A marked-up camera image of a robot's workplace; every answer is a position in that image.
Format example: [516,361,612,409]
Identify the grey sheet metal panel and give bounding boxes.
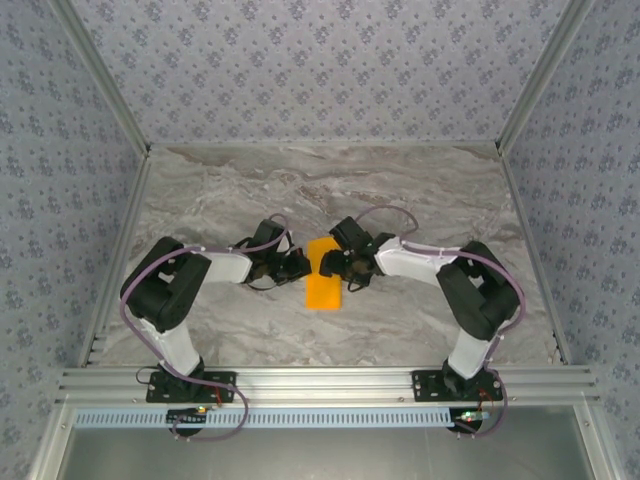
[54,427,601,480]

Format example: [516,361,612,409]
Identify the small black controller board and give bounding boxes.
[166,406,217,427]
[451,408,494,425]

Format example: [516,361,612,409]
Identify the thin aluminium table edge rail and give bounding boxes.
[149,141,499,150]

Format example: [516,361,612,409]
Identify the aluminium mounting rail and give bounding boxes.
[54,366,601,407]

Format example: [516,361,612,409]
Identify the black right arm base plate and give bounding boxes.
[410,368,503,404]

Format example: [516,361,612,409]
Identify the aluminium table side rail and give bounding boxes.
[497,147,574,369]
[77,147,154,369]

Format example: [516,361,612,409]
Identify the light blue slotted cable duct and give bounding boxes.
[74,406,566,430]

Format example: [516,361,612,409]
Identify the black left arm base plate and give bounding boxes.
[145,368,237,404]

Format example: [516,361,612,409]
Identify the aluminium frame post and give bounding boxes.
[493,0,599,154]
[47,0,154,156]

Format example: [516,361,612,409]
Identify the aluminium frame rail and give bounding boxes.
[27,402,76,480]
[572,402,621,480]

